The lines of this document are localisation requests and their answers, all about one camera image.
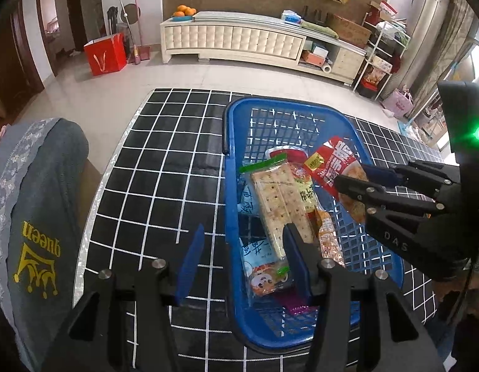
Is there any black white checked tablecloth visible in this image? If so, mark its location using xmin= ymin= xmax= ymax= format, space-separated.
xmin=73 ymin=88 xmax=453 ymax=372

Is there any cream tv cabinet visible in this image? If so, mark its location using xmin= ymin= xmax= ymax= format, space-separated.
xmin=160 ymin=11 xmax=368 ymax=85

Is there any green folded cloth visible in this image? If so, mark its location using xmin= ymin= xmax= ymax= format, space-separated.
xmin=300 ymin=20 xmax=339 ymax=39

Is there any grey chair cover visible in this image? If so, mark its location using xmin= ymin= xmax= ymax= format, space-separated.
xmin=0 ymin=118 xmax=89 ymax=372

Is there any green-edged cracker packet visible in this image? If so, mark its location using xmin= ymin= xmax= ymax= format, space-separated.
xmin=239 ymin=153 xmax=321 ymax=260

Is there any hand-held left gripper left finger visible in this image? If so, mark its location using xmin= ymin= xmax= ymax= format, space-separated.
xmin=42 ymin=224 xmax=205 ymax=372

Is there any red paper bag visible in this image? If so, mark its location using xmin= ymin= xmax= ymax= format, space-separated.
xmin=83 ymin=33 xmax=127 ymax=77

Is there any pink bag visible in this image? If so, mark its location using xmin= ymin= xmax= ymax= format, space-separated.
xmin=383 ymin=87 xmax=414 ymax=119

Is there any brown cardboard box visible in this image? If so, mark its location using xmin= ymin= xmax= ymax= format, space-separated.
xmin=326 ymin=13 xmax=372 ymax=49

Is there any blue white snack packet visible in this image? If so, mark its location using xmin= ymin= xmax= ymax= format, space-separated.
xmin=239 ymin=236 xmax=286 ymax=276

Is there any clear blue cookie packet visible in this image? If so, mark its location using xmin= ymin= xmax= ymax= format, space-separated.
xmin=245 ymin=259 xmax=296 ymax=299

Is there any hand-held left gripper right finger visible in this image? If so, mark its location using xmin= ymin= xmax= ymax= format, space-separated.
xmin=282 ymin=223 xmax=445 ymax=372

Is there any long orange snack bar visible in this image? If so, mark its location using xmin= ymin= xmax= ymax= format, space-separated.
xmin=315 ymin=207 xmax=346 ymax=268

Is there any blue plastic basket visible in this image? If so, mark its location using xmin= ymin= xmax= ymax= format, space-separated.
xmin=222 ymin=97 xmax=405 ymax=351

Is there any pale teal snack packet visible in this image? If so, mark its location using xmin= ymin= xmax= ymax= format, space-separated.
xmin=237 ymin=180 xmax=263 ymax=218

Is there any red orange snack packet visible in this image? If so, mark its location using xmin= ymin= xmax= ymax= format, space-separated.
xmin=301 ymin=135 xmax=370 ymax=223

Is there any brown doorway frame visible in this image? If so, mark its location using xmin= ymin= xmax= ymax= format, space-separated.
xmin=36 ymin=0 xmax=104 ymax=76

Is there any pink broom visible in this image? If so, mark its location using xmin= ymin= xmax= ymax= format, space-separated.
xmin=133 ymin=0 xmax=143 ymax=66

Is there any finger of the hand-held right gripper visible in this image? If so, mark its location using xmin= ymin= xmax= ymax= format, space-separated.
xmin=334 ymin=174 xmax=447 ymax=223
xmin=363 ymin=161 xmax=463 ymax=198

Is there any brown wooden door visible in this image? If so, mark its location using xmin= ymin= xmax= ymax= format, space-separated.
xmin=0 ymin=0 xmax=46 ymax=132

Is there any tower air conditioner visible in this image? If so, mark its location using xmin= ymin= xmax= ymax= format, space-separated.
xmin=394 ymin=0 xmax=455 ymax=97

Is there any red white box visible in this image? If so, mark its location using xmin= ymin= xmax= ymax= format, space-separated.
xmin=369 ymin=1 xmax=399 ymax=22

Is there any plate of oranges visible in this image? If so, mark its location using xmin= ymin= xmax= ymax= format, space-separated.
xmin=171 ymin=5 xmax=197 ymax=22

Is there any purple yellow snack packet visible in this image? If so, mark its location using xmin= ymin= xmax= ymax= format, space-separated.
xmin=274 ymin=290 xmax=321 ymax=316

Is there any orange box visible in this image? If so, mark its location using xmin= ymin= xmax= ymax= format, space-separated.
xmin=301 ymin=51 xmax=325 ymax=66

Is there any white metal rack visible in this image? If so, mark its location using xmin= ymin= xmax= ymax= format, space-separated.
xmin=352 ymin=19 xmax=412 ymax=99

